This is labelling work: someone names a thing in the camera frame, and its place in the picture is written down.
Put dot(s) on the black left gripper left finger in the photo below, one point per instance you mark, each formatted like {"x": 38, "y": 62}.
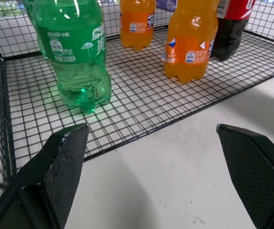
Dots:
{"x": 55, "y": 176}

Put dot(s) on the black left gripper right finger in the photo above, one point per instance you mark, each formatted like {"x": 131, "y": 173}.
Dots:
{"x": 256, "y": 176}

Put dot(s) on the green soda bottle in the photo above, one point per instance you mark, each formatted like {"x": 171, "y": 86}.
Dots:
{"x": 77, "y": 57}
{"x": 32, "y": 21}

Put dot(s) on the dark cola bottle red label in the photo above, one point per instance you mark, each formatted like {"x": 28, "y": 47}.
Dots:
{"x": 229, "y": 33}

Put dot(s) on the orange soda bottle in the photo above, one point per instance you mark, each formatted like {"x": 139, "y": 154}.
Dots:
{"x": 136, "y": 23}
{"x": 190, "y": 45}

